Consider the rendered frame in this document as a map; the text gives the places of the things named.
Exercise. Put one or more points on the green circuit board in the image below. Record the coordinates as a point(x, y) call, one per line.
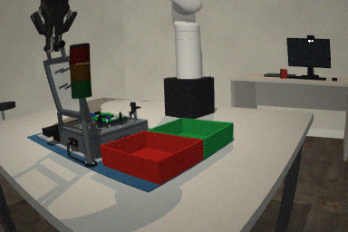
point(116, 114)

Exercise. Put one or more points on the green bin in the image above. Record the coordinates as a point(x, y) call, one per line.
point(215, 134)

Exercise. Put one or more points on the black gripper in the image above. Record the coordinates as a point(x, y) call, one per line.
point(53, 13)

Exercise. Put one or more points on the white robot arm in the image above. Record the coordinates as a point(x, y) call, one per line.
point(189, 58)

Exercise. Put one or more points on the red bin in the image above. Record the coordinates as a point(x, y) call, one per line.
point(175, 154)

